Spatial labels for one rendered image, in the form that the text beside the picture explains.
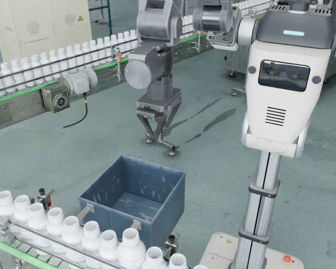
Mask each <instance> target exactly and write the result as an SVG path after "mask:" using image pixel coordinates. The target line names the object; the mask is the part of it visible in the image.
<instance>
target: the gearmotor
mask: <svg viewBox="0 0 336 269"><path fill-rule="evenodd" d="M97 83H98V78H97V75H96V73H95V72H94V70H93V69H91V68H85V69H82V70H78V71H75V72H72V73H68V74H66V75H62V76H60V77H59V78H58V82H55V83H52V84H49V85H46V86H44V87H42V88H41V89H42V95H43V100H44V105H45V108H46V111H47V112H50V111H53V113H57V112H59V111H61V110H64V109H67V108H69V107H70V102H69V96H71V95H74V94H81V93H82V94H83V95H84V98H85V105H86V114H85V116H84V117H83V118H82V119H81V120H80V121H78V122H76V123H74V124H71V125H68V126H64V127H63V128H66V127H69V126H72V125H75V124H77V123H79V122H81V121H82V120H84V119H85V117H86V116H87V101H86V92H87V91H89V90H90V88H93V87H95V86H96V85H97Z"/></svg>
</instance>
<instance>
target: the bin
mask: <svg viewBox="0 0 336 269"><path fill-rule="evenodd" d="M185 177H186V172H183V171H180V170H176V169H172V168H169V167H165V166H162V165H159V164H155V163H151V162H148V161H144V160H141V159H137V158H134V157H130V156H127V155H123V154H121V155H120V156H119V157H118V158H117V159H116V160H115V161H114V162H113V163H112V164H111V165H110V166H109V167H108V168H107V169H106V170H105V171H104V172H103V173H102V174H101V175H100V176H99V177H98V178H97V179H96V180H95V181H94V182H93V183H92V184H91V185H90V186H89V187H88V188H87V189H86V190H85V191H84V192H83V193H82V194H81V195H80V196H79V197H78V200H79V205H80V208H81V212H80V213H79V214H78V215H77V218H78V221H79V222H80V221H81V220H83V225H85V224H86V223H87V222H89V221H96V222H97V223H98V225H99V229H100V231H102V232H104V231H106V230H113V231H114V232H115V233H116V236H117V238H119V239H123V232H124V231H125V230H126V229H128V228H135V229H136V230H137V231H138V234H139V239H140V240H141V241H142V242H143V243H144V245H145V248H146V249H149V248H151V247H160V246H161V247H164V245H165V242H166V240H167V239H168V238H169V236H170V235H171V233H172V231H173V230H174V228H175V226H176V224H177V223H178V221H179V219H180V218H181V216H182V214H183V213H184V208H185Z"/></svg>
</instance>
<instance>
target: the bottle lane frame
mask: <svg viewBox="0 0 336 269"><path fill-rule="evenodd" d="M18 248H19V246H18V247H17V248H14V247H12V246H10V245H8V244H6V243H3V242H1V241H0V261H1V264H2V267H3V269H15V268H16V267H17V265H16V263H15V260H14V259H15V258H16V259H18V260H19V261H20V263H21V267H19V268H20V269H60V268H59V266H60V264H61V263H60V264H59V265H58V266H57V267H55V266H53V265H51V264H49V260H50V259H49V260H48V261H46V262H44V261H42V260H40V259H38V256H39V255H38V256H37V257H34V256H32V255H29V254H28V252H29V251H27V252H23V251H21V250H19V249H18Z"/></svg>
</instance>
